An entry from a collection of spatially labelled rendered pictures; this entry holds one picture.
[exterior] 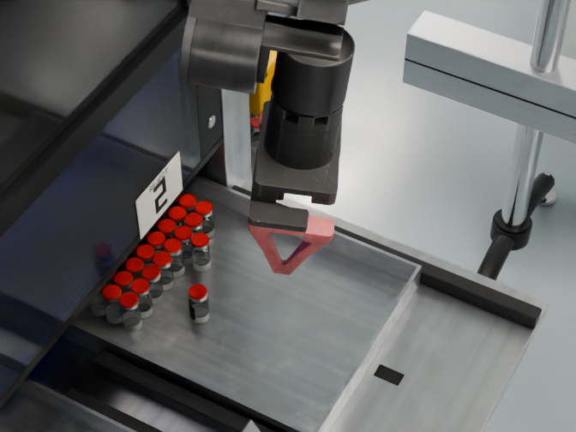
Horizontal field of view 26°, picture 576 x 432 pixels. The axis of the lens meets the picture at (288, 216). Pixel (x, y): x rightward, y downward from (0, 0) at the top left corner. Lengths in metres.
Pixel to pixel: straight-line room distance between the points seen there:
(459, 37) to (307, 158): 1.35
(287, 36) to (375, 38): 2.23
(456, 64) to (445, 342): 0.97
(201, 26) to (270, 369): 0.54
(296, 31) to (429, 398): 0.55
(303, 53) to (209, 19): 0.07
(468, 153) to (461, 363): 1.52
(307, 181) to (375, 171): 1.84
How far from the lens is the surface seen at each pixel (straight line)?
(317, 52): 0.92
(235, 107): 1.45
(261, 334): 1.40
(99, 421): 1.32
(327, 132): 0.96
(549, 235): 2.73
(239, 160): 1.52
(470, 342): 1.41
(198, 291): 1.38
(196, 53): 0.93
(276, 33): 0.93
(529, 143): 2.37
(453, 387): 1.37
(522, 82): 2.26
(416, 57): 2.33
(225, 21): 0.93
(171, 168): 1.35
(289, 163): 0.98
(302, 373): 1.37
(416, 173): 2.81
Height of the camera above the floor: 2.00
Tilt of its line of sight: 48 degrees down
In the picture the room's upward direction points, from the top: straight up
